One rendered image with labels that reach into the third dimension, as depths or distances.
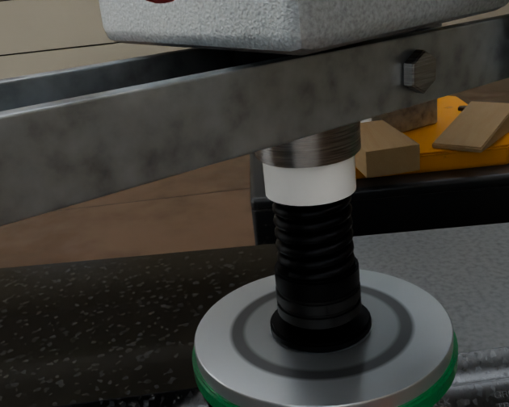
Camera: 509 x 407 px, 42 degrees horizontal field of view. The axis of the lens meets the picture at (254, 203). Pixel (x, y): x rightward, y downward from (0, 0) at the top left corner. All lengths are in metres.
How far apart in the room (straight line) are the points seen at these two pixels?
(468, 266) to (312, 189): 0.35
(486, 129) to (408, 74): 0.93
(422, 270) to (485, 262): 0.07
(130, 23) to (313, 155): 0.15
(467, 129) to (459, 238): 0.57
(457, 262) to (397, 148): 0.45
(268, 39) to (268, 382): 0.26
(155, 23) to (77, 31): 6.37
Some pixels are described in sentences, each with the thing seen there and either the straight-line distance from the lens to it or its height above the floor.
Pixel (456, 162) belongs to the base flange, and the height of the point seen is 0.75.
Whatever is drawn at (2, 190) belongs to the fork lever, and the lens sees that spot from 0.32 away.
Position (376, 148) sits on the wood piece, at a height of 0.83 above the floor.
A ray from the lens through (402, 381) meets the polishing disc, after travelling 0.50.
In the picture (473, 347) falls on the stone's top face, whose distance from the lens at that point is 0.64.
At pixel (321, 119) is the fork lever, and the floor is 1.07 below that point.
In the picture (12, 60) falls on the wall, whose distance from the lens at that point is 6.99.
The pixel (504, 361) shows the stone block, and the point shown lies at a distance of 0.65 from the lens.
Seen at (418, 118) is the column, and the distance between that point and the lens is 1.50.
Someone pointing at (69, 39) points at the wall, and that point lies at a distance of 6.84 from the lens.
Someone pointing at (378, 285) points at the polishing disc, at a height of 0.88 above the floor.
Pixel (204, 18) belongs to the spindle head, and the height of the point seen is 1.14.
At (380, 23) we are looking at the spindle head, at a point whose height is 1.13.
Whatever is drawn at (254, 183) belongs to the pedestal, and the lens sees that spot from 1.34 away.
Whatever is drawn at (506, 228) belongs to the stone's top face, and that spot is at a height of 0.82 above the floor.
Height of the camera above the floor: 1.18
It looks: 21 degrees down
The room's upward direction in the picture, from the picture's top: 6 degrees counter-clockwise
